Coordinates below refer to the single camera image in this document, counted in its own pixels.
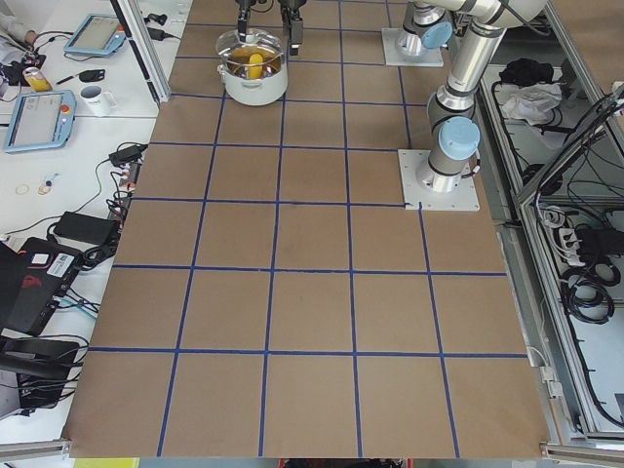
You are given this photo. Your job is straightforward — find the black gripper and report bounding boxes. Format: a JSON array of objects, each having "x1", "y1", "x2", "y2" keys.
[{"x1": 237, "y1": 0, "x2": 307, "y2": 56}]

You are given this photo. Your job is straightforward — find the glass pot lid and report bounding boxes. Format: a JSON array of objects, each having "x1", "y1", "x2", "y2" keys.
[{"x1": 215, "y1": 28, "x2": 284, "y2": 79}]

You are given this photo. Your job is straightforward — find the yellow corn cob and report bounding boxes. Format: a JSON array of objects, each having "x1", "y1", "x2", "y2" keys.
[{"x1": 247, "y1": 53, "x2": 264, "y2": 80}]

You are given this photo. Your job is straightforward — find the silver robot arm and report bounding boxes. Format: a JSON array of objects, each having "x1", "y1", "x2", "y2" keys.
[
  {"x1": 237, "y1": 0, "x2": 452, "y2": 56},
  {"x1": 404, "y1": 1, "x2": 545, "y2": 194}
]

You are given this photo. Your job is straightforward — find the white cooking pot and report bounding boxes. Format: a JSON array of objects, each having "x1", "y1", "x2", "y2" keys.
[{"x1": 218, "y1": 56, "x2": 289, "y2": 106}]

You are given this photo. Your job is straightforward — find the upper blue teach pendant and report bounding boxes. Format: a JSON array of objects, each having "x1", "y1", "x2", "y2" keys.
[{"x1": 63, "y1": 14, "x2": 126, "y2": 57}]

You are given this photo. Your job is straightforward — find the blue teach pendant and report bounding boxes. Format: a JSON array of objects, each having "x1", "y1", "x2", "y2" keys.
[
  {"x1": 63, "y1": 14, "x2": 126, "y2": 57},
  {"x1": 3, "y1": 90, "x2": 76, "y2": 153}
]

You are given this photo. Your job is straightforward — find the white mug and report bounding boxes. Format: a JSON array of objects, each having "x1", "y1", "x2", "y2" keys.
[{"x1": 80, "y1": 85, "x2": 117, "y2": 117}]

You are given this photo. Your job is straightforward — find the black power adapter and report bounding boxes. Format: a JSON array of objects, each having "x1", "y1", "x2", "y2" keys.
[{"x1": 108, "y1": 143, "x2": 148, "y2": 167}]

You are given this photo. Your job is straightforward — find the black pen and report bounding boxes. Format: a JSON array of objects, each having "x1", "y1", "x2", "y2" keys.
[{"x1": 56, "y1": 74, "x2": 77, "y2": 85}]

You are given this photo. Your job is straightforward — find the power strip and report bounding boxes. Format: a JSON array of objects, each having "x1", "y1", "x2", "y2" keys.
[{"x1": 106, "y1": 162, "x2": 141, "y2": 222}]

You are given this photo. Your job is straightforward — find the lower blue teach pendant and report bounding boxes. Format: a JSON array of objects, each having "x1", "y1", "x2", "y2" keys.
[{"x1": 3, "y1": 90, "x2": 76, "y2": 153}]

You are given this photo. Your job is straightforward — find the black cloth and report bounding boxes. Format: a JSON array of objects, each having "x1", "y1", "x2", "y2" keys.
[{"x1": 499, "y1": 58, "x2": 554, "y2": 87}]

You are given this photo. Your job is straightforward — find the large black power brick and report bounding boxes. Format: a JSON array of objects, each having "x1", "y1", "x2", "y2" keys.
[{"x1": 53, "y1": 212, "x2": 119, "y2": 246}]

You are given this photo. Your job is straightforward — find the white crumpled cloth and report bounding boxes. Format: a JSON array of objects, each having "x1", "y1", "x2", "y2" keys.
[{"x1": 501, "y1": 84, "x2": 563, "y2": 126}]

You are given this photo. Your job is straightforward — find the brown paper mat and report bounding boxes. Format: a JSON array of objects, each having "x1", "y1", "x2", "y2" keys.
[{"x1": 64, "y1": 1, "x2": 548, "y2": 458}]

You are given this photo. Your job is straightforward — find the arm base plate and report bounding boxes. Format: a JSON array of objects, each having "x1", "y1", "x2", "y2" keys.
[
  {"x1": 381, "y1": 28, "x2": 444, "y2": 67},
  {"x1": 398, "y1": 149, "x2": 480, "y2": 212}
]

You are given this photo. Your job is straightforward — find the aluminium frame post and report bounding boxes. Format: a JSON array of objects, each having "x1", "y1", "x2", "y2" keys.
[{"x1": 110, "y1": 0, "x2": 171, "y2": 105}]

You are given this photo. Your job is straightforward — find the black coiled cable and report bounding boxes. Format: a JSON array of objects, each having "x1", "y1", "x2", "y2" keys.
[{"x1": 560, "y1": 265, "x2": 616, "y2": 326}]

